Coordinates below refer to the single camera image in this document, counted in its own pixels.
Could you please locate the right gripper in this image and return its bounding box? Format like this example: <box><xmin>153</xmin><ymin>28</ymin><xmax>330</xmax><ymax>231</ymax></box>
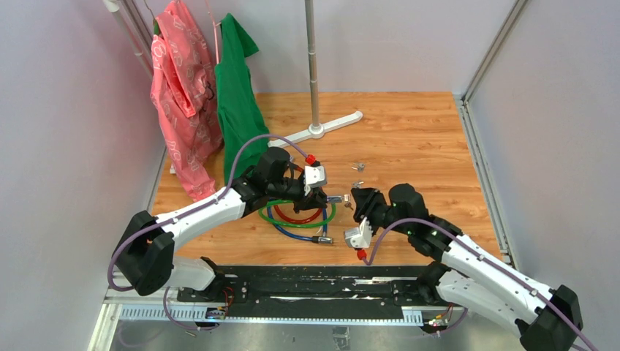
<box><xmin>351</xmin><ymin>186</ymin><xmax>413</xmax><ymax>237</ymax></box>

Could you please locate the red cable lock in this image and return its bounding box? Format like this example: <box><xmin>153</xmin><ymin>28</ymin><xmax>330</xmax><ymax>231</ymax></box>
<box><xmin>271</xmin><ymin>165</ymin><xmax>325</xmax><ymax>226</ymax></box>

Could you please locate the green cable lock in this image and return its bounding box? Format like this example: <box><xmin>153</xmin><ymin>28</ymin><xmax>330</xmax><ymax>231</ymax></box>
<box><xmin>258</xmin><ymin>199</ymin><xmax>337</xmax><ymax>229</ymax></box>

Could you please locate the blue cable lock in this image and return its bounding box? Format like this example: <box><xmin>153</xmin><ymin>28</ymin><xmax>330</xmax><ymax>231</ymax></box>
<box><xmin>265</xmin><ymin>203</ymin><xmax>335</xmax><ymax>246</ymax></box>

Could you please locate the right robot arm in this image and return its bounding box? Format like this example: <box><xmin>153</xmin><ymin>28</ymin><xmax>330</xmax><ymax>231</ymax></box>
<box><xmin>344</xmin><ymin>184</ymin><xmax>586</xmax><ymax>350</ymax></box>

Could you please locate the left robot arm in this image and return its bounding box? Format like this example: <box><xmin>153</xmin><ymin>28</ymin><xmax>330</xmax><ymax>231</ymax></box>
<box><xmin>112</xmin><ymin>147</ymin><xmax>328</xmax><ymax>302</ymax></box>

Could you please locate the white clothes rack stand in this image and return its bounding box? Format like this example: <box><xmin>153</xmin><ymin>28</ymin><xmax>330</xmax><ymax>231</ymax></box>
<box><xmin>286</xmin><ymin>1</ymin><xmax>364</xmax><ymax>146</ymax></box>

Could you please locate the green t-shirt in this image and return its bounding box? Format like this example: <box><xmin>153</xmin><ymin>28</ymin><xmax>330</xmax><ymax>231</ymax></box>
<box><xmin>215</xmin><ymin>13</ymin><xmax>269</xmax><ymax>180</ymax></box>

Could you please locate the pink patterned garment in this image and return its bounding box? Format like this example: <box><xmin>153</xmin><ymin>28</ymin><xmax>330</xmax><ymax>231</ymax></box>
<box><xmin>151</xmin><ymin>1</ymin><xmax>222</xmax><ymax>201</ymax></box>

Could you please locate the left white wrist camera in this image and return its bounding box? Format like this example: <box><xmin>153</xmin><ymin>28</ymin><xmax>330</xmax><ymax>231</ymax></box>
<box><xmin>303</xmin><ymin>154</ymin><xmax>328</xmax><ymax>195</ymax></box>

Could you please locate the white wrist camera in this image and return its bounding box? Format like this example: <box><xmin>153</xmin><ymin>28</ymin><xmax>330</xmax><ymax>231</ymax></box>
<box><xmin>344</xmin><ymin>217</ymin><xmax>374</xmax><ymax>249</ymax></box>
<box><xmin>303</xmin><ymin>154</ymin><xmax>328</xmax><ymax>195</ymax></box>

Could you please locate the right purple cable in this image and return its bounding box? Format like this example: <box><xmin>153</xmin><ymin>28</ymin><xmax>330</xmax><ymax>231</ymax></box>
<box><xmin>356</xmin><ymin>218</ymin><xmax>602</xmax><ymax>351</ymax></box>

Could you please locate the purple cable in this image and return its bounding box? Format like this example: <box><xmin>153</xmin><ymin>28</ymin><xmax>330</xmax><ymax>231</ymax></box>
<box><xmin>106</xmin><ymin>133</ymin><xmax>318</xmax><ymax>333</ymax></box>
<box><xmin>356</xmin><ymin>218</ymin><xmax>602</xmax><ymax>351</ymax></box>

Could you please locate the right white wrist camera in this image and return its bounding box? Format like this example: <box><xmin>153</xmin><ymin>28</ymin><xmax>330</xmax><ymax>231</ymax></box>
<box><xmin>344</xmin><ymin>217</ymin><xmax>374</xmax><ymax>249</ymax></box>

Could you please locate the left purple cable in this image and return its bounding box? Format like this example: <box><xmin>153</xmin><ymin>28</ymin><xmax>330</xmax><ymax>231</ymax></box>
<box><xmin>106</xmin><ymin>133</ymin><xmax>318</xmax><ymax>333</ymax></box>

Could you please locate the aluminium frame rail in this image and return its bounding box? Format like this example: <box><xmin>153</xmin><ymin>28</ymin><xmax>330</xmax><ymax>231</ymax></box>
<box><xmin>87</xmin><ymin>271</ymin><xmax>558</xmax><ymax>351</ymax></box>

